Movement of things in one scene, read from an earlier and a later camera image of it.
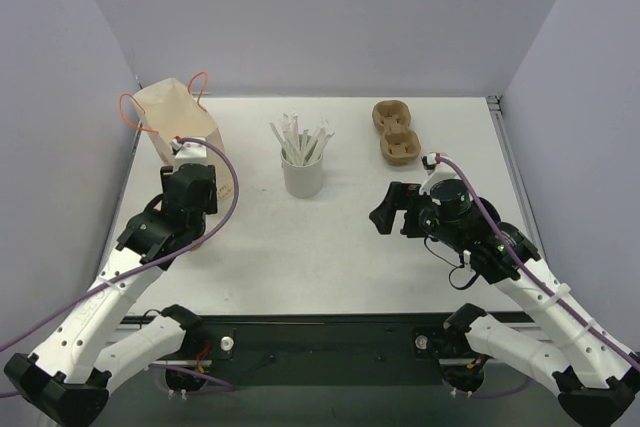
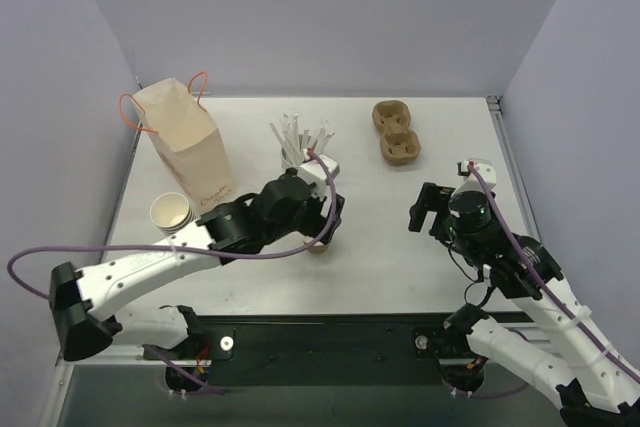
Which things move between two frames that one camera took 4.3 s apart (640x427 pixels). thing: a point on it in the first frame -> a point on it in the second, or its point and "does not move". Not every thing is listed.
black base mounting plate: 327,349 does not move
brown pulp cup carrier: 400,144 does not move
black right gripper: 410,209 -> 430,204
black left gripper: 189,167 -> 329,217
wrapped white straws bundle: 301,152 does not move
